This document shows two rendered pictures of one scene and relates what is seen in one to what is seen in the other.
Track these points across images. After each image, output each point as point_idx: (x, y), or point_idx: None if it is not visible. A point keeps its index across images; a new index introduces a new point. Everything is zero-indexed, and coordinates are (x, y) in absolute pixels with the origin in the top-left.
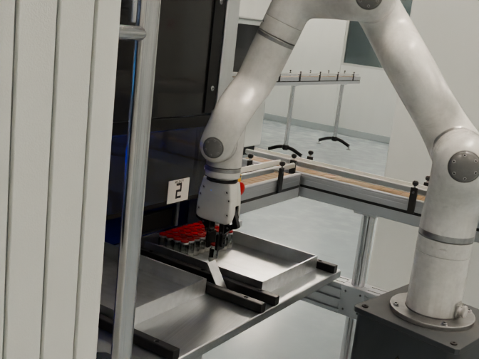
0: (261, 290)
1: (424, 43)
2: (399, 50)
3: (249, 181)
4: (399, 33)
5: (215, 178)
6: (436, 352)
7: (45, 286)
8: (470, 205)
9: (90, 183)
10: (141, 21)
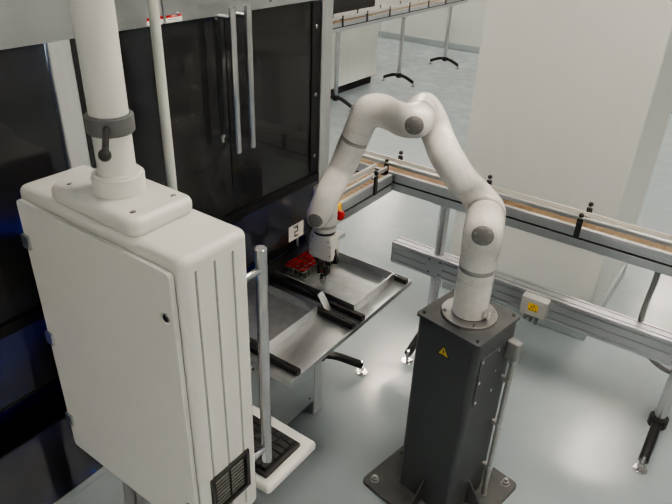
0: (353, 311)
1: (458, 144)
2: (439, 153)
3: (351, 191)
4: (440, 138)
5: (319, 233)
6: (466, 346)
7: (225, 403)
8: (489, 255)
9: (240, 353)
10: (257, 266)
